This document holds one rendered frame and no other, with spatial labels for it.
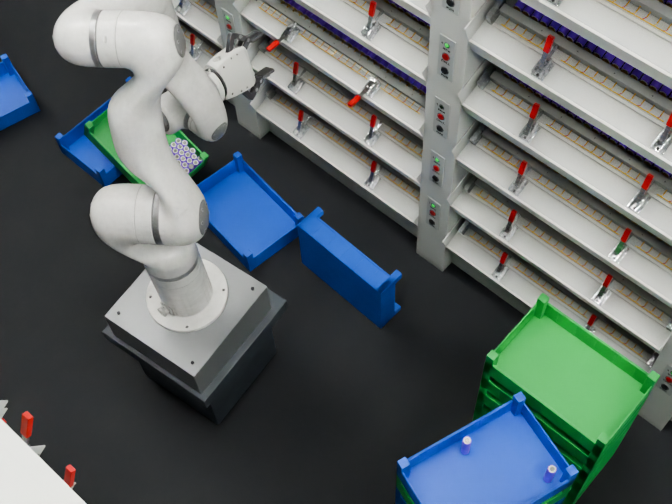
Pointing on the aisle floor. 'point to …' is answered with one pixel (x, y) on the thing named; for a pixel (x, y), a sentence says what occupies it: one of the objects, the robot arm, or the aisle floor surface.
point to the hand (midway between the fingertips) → (262, 53)
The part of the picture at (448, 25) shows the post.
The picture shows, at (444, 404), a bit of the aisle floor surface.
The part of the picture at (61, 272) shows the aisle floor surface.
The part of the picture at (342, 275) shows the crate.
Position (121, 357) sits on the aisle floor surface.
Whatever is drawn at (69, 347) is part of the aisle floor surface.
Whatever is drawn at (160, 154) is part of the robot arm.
